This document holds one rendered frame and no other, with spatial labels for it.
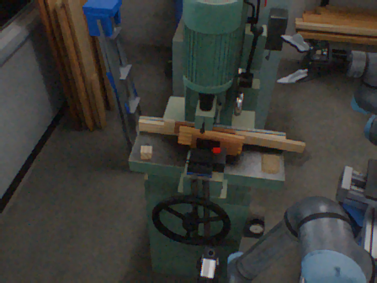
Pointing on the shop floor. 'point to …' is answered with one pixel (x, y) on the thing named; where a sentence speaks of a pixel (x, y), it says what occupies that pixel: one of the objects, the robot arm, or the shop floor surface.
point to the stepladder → (115, 63)
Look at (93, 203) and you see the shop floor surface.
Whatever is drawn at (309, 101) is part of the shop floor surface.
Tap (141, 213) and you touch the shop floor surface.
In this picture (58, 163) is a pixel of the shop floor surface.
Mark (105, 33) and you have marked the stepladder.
